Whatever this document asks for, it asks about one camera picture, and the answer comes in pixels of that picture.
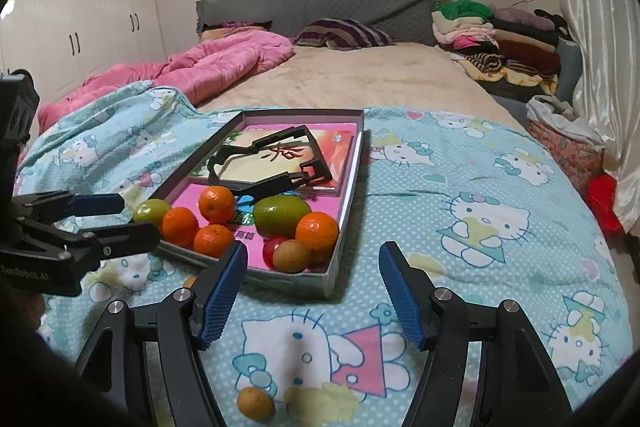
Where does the red cloth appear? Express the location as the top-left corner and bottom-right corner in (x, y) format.
(586, 174), (624, 234)

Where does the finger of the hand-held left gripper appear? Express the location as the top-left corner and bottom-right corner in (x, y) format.
(55, 223), (161, 258)
(15, 191), (126, 224)

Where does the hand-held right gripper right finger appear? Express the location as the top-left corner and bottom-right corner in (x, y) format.
(378, 241), (573, 427)

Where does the red tomato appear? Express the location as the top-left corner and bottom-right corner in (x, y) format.
(262, 237), (288, 269)

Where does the white wardrobe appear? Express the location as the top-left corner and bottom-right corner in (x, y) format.
(0, 0), (168, 104)

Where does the purple striped pillow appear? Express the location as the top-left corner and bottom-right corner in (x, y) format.
(295, 19), (396, 50)

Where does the pile of folded clothes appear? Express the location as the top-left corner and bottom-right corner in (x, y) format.
(431, 0), (571, 88)

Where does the pink quilt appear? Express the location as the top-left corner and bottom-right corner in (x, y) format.
(37, 31), (295, 132)

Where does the brown kiwi fruit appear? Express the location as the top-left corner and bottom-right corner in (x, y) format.
(272, 239), (311, 274)

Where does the small orange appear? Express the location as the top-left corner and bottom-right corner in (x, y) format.
(198, 186), (236, 225)
(161, 207), (199, 250)
(193, 225), (235, 258)

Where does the beige bed sheet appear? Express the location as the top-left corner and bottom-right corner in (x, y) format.
(197, 39), (526, 134)

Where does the large green mango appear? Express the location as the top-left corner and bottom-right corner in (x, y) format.
(252, 196), (312, 239)

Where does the grey cushion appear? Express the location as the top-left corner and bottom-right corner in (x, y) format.
(555, 38), (584, 98)

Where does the beige and pink picture book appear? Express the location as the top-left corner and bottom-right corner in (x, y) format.
(190, 123), (361, 198)

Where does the floral fabric bag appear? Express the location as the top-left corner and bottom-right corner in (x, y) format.
(526, 95), (606, 198)

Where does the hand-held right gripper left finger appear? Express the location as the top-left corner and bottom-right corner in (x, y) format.
(75, 241), (249, 427)

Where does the cartoon cat printed blanket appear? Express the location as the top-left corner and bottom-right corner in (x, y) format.
(15, 79), (626, 427)

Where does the small green fruit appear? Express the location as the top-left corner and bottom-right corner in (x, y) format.
(132, 199), (172, 224)

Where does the large orange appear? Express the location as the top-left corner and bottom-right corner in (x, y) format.
(295, 211), (340, 264)

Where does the white satin curtain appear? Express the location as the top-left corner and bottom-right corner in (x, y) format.
(550, 0), (640, 228)

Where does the grey headboard cover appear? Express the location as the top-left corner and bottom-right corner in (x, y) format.
(195, 0), (443, 48)

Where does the grey cardboard box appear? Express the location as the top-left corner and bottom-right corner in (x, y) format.
(131, 108), (366, 300)

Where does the pink workbook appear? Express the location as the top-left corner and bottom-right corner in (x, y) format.
(165, 122), (362, 272)

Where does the black plastic frame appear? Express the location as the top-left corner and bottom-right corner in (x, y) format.
(206, 125), (335, 198)

